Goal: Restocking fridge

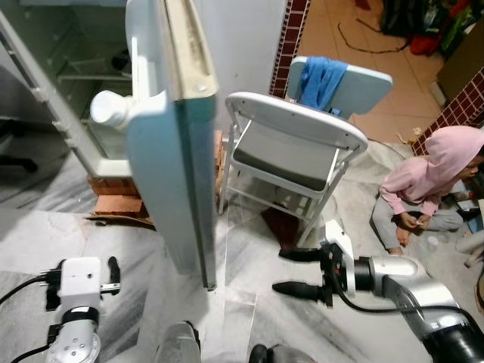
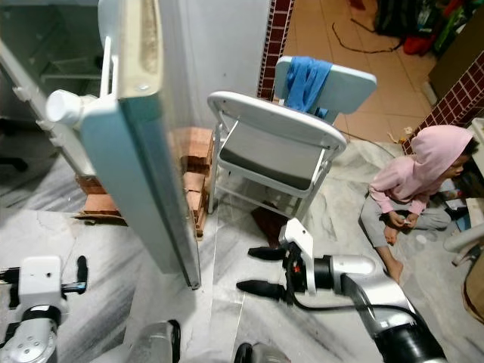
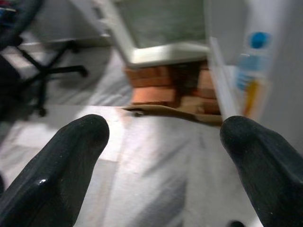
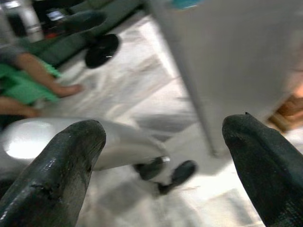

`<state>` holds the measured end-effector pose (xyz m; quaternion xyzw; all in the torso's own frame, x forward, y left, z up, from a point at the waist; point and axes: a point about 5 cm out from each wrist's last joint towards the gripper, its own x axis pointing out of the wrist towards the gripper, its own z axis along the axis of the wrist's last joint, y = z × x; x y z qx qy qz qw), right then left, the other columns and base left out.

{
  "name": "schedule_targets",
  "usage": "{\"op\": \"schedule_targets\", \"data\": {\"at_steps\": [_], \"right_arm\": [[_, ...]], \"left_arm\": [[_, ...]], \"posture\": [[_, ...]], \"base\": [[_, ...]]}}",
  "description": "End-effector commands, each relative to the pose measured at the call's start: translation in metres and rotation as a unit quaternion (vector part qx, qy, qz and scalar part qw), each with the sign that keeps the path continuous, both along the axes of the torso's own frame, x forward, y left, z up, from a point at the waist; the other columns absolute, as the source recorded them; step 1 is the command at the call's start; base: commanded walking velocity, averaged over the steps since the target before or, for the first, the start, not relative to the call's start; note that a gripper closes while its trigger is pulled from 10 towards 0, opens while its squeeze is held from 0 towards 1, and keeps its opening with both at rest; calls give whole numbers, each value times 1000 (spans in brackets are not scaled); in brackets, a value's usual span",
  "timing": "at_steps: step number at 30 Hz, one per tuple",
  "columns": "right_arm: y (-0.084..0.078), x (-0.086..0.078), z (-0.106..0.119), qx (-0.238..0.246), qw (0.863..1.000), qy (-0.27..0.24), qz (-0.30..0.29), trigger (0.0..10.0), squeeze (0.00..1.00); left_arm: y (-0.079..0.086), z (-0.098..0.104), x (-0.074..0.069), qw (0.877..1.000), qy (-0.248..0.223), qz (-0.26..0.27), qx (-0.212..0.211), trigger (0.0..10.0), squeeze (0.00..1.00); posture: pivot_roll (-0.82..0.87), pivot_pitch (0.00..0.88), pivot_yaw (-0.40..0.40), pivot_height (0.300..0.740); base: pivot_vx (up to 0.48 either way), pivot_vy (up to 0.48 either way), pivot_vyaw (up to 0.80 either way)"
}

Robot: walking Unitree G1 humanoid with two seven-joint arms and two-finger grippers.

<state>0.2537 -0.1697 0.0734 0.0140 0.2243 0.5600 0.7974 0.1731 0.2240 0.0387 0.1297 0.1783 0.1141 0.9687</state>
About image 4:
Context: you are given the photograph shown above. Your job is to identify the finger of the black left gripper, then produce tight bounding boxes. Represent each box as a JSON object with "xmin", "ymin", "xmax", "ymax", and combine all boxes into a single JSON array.
[{"xmin": 171, "ymin": 160, "xmax": 198, "ymax": 185}]

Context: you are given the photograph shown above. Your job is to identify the dark green furniture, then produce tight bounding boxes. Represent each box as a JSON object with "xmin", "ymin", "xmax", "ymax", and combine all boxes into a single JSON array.
[{"xmin": 30, "ymin": 0, "xmax": 147, "ymax": 68}]

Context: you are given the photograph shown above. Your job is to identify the brown wooden object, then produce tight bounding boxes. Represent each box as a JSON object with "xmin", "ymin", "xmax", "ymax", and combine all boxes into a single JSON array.
[{"xmin": 268, "ymin": 94, "xmax": 303, "ymax": 132}]

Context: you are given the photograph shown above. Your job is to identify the teal fridge sticker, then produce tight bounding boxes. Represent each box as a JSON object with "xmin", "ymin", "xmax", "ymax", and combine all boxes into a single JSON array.
[{"xmin": 169, "ymin": 0, "xmax": 207, "ymax": 10}]

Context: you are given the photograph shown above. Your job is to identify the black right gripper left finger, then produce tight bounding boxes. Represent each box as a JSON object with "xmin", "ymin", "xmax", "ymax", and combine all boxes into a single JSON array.
[{"xmin": 0, "ymin": 119, "xmax": 107, "ymax": 227}]

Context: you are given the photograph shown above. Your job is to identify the black round disc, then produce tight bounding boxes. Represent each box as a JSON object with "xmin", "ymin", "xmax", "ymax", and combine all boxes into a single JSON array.
[{"xmin": 84, "ymin": 33, "xmax": 120, "ymax": 70}]

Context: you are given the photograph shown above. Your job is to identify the bare-legged person in green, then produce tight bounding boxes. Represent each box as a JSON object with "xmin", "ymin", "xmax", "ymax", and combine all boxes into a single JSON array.
[{"xmin": 0, "ymin": 39, "xmax": 84, "ymax": 119}]

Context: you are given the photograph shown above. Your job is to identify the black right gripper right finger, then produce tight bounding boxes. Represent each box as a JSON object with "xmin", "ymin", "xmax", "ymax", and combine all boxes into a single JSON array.
[{"xmin": 222, "ymin": 113, "xmax": 303, "ymax": 227}]

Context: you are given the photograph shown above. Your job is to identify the silver metal cylinder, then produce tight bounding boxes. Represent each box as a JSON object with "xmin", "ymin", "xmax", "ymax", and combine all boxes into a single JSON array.
[{"xmin": 0, "ymin": 0, "xmax": 45, "ymax": 44}]

